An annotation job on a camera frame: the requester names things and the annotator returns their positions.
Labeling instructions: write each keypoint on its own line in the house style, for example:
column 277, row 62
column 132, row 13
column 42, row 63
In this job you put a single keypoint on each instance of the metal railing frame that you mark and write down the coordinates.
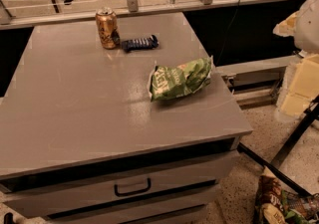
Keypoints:
column 153, row 2

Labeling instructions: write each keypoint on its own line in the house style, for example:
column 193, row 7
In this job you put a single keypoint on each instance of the grey drawer cabinet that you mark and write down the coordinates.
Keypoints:
column 78, row 119

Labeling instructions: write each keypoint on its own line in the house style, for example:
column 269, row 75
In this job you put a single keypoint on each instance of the black metal stand frame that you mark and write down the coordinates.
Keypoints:
column 311, row 114

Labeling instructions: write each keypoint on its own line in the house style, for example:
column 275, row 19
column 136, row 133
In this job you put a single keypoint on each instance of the black drawer handle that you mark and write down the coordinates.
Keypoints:
column 132, row 187

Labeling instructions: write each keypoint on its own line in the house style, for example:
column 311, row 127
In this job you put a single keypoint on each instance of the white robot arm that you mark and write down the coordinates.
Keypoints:
column 306, row 36

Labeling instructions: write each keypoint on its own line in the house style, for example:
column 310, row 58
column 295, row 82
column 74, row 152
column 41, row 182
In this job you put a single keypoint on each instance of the dark blue snack bar wrapper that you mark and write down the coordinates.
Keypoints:
column 147, row 43

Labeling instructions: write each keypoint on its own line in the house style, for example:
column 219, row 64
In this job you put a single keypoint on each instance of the gold soda can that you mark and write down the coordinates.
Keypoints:
column 106, row 20

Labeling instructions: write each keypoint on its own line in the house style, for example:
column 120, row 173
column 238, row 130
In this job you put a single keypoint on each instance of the pile of snack bags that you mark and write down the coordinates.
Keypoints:
column 274, row 205

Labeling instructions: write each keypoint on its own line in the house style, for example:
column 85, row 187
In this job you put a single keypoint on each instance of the green jalapeno chip bag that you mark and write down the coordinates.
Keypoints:
column 166, row 83

